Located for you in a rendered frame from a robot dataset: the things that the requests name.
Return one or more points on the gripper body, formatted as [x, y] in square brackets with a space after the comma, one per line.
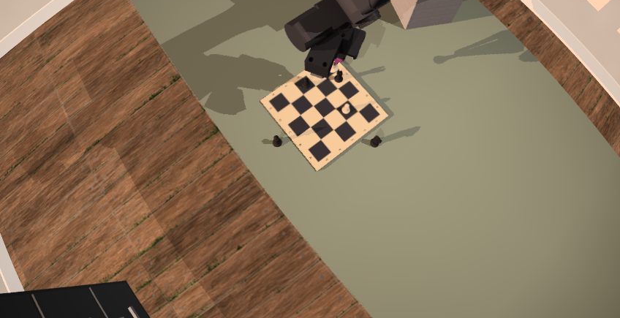
[358, 38]

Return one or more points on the tan and black chessboard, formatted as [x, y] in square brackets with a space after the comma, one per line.
[313, 118]

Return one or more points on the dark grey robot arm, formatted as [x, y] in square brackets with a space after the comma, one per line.
[335, 15]

